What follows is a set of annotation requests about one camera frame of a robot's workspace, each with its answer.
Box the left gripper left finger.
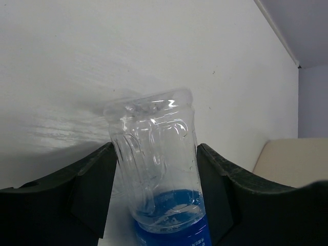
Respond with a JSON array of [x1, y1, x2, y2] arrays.
[[1, 143, 117, 245]]

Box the beige plastic bin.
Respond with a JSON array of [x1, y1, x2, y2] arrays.
[[253, 138, 327, 188]]

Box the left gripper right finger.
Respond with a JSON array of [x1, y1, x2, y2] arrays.
[[197, 143, 327, 245]]

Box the aluminium table rail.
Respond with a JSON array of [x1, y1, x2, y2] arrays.
[[254, 0, 300, 68]]

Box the blue label bottle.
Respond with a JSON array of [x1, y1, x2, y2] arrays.
[[104, 88, 212, 245]]

